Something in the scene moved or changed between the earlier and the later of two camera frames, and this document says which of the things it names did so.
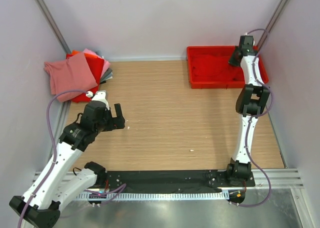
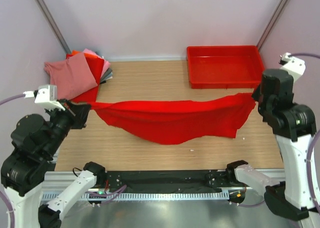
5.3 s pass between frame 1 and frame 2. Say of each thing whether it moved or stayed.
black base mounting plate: stayed
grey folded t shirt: stayed
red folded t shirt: stayed
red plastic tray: stayed
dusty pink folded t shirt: stayed
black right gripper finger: moved
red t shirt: moved
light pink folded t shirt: stayed
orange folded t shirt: stayed
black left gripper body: moved
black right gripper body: moved
